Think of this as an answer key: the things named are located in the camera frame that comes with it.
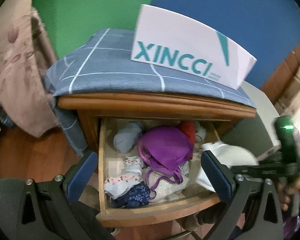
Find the wooden nightstand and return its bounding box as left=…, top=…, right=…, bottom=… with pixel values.
left=57, top=92, right=256, bottom=152

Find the grey white underwear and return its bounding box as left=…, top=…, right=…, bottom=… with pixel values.
left=142, top=161, right=190, bottom=204

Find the light blue sock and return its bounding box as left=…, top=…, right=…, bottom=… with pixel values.
left=113, top=121, right=143, bottom=153

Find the blue checked cloth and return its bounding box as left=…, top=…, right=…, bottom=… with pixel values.
left=43, top=29, right=254, bottom=156

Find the purple patterned sleeve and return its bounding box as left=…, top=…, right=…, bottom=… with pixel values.
left=283, top=216, right=300, bottom=239

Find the white pink floral underwear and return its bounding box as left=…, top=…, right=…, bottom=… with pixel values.
left=103, top=156, right=143, bottom=199

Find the white XINCCI shoe box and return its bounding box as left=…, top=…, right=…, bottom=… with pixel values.
left=131, top=4, right=257, bottom=89

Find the navy floral underwear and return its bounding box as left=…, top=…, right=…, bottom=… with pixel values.
left=110, top=182, right=151, bottom=209

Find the red underwear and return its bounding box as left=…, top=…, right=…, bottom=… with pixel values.
left=178, top=120, right=196, bottom=145

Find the purple bra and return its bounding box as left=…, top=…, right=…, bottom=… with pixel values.
left=136, top=126, right=193, bottom=184

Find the pink floral curtain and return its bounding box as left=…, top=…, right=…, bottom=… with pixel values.
left=0, top=0, right=58, bottom=138

